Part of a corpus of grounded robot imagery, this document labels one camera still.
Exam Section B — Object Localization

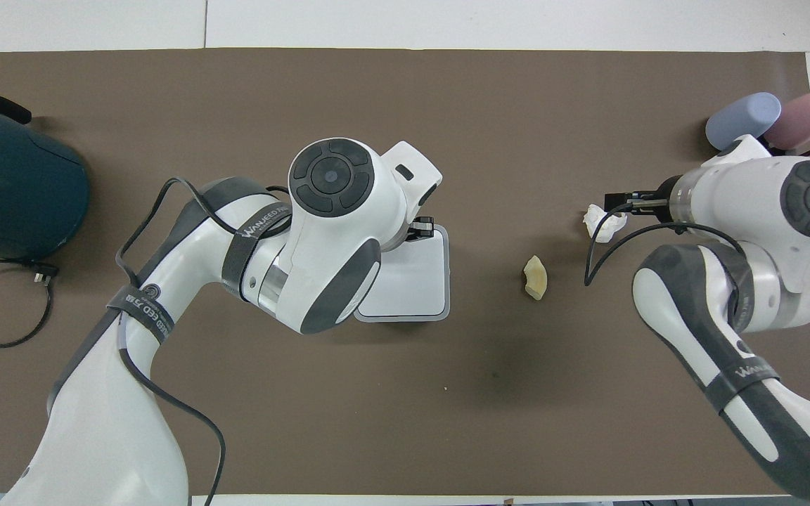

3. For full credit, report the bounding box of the pale yellow fruit peel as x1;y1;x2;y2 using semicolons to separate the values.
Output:
523;255;548;301

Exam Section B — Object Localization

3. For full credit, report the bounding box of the dark teal electric appliance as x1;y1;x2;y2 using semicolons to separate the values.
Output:
0;95;91;262

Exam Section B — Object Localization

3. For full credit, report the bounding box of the white bin with grey rim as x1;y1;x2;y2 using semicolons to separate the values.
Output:
354;225;451;324

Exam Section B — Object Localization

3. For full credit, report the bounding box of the pink foam cylinder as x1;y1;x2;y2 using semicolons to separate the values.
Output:
765;89;810;150

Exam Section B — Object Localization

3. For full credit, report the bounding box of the black cable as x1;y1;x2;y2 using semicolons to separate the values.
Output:
583;201;749;287
115;177;293;506

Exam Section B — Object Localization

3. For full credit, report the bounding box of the crumpled white tissue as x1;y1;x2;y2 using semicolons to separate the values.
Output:
583;204;628;244

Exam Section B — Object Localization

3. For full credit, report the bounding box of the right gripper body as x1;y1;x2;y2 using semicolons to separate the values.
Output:
648;176;681;220

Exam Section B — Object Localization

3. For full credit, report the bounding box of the black power cord with plug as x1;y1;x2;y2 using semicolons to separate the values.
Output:
0;259;60;349

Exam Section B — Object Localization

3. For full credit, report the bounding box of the blue foam cylinder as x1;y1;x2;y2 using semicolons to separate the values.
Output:
705;92;783;151

